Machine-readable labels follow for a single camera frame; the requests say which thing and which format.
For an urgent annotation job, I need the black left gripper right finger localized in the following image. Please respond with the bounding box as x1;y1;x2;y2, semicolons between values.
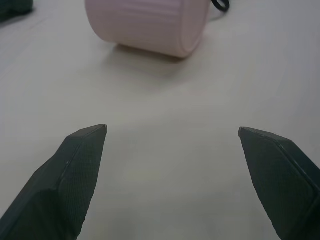
238;126;320;240

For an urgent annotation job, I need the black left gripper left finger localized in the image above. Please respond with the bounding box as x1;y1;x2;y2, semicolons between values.
0;124;109;240

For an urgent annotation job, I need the pink ribbed plastic cup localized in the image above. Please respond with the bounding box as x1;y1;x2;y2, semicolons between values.
84;0;211;59

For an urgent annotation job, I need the dark green object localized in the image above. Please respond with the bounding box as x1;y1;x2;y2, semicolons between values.
0;0;35;23

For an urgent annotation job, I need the black cable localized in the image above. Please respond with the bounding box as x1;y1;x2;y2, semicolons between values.
211;0;231;12

